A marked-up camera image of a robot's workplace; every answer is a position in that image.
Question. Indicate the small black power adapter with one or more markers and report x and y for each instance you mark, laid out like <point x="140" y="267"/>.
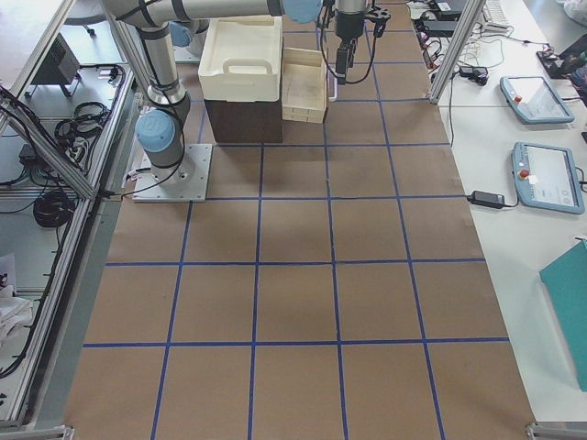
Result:
<point x="486" y="199"/>

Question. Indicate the black box on shelf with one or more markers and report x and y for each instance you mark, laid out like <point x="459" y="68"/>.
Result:
<point x="59" y="67"/>

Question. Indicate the dark brown wooden cabinet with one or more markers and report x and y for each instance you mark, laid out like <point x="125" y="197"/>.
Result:
<point x="245" y="122"/>

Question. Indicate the white plastic tray box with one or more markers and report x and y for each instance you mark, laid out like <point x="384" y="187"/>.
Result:
<point x="242" y="59"/>

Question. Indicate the teal folder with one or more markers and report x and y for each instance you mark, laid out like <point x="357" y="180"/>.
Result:
<point x="565" y="279"/>

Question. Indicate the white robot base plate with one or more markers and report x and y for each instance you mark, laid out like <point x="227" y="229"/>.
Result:
<point x="187" y="184"/>

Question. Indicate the blue teach pendant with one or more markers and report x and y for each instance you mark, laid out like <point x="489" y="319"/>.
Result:
<point x="545" y="177"/>
<point x="534" y="100"/>

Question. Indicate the brown paper table cover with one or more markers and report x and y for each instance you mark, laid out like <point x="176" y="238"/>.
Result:
<point x="330" y="287"/>

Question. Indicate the lower blue teach pendant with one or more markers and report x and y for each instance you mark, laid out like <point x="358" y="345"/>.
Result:
<point x="545" y="177"/>

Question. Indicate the upper blue teach pendant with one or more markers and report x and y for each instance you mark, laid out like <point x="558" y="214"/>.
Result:
<point x="534" y="100"/>

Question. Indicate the aluminium frame post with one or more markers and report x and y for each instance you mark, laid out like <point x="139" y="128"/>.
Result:
<point x="461" y="34"/>

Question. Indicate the crumpled white cloth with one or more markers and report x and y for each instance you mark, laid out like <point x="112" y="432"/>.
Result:
<point x="16" y="313"/>

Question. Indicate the light wooden drawer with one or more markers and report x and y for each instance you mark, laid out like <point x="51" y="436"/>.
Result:
<point x="304" y="86"/>

